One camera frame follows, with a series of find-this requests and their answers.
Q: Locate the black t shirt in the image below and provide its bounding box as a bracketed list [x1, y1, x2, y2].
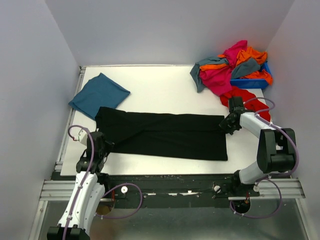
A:
[95, 107, 228, 161]

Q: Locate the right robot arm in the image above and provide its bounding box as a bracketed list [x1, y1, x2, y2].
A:
[219, 96, 300, 196]

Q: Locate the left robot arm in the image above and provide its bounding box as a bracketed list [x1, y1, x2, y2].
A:
[46, 131, 114, 240]

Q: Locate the red t shirt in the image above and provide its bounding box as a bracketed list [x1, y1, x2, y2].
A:
[219, 86, 269, 112]

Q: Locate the magenta t shirt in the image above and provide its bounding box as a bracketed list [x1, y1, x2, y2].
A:
[199, 40, 248, 96]

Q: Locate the blue plastic bin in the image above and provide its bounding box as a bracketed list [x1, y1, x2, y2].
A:
[230, 58, 273, 90]

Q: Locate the folded blue t shirt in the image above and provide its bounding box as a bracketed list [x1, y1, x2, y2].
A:
[68, 73, 131, 120]

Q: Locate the grey blue t shirt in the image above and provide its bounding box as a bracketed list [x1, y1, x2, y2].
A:
[190, 56, 261, 93]

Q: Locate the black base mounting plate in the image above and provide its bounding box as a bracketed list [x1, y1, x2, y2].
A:
[49, 172, 293, 210]

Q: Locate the orange t shirt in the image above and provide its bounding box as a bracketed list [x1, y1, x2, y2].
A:
[201, 46, 274, 86]

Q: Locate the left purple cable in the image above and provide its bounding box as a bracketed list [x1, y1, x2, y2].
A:
[61, 124, 144, 240]

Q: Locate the purple cable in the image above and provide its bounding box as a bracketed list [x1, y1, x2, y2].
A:
[229, 97, 300, 219]
[61, 124, 144, 240]

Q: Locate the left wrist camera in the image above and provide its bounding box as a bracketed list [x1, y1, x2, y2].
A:
[73, 129, 88, 146]

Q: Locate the aluminium frame rail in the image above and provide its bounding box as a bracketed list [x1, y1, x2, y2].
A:
[27, 66, 87, 240]

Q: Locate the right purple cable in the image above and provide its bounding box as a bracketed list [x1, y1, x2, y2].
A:
[229, 97, 300, 219]

